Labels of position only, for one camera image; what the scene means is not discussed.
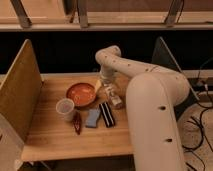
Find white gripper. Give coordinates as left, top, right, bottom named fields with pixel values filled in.
left=94, top=77, right=123, bottom=109

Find orange ceramic bowl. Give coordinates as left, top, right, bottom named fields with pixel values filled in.
left=66, top=83, right=96, bottom=107

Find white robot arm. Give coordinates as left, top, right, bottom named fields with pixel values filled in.
left=95, top=46, right=190, bottom=171

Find black white striped eraser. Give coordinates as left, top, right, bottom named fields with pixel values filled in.
left=99, top=102, right=115, bottom=128

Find blue sponge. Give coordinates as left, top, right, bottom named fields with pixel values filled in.
left=85, top=109, right=100, bottom=128

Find dark red chili pepper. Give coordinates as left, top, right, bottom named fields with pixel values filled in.
left=73, top=113, right=82, bottom=134

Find clear plastic cup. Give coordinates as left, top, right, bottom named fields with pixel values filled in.
left=56, top=98, right=75, bottom=122

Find right dark side panel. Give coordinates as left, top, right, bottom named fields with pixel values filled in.
left=151, top=37, right=199, bottom=120

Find left wooden side panel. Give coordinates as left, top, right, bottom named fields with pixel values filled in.
left=0, top=39, right=42, bottom=141

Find black floor cables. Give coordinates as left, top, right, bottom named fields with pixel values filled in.
left=181, top=56, right=213, bottom=171

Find wooden shelf rail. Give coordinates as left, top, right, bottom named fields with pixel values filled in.
left=0, top=0, right=213, bottom=33

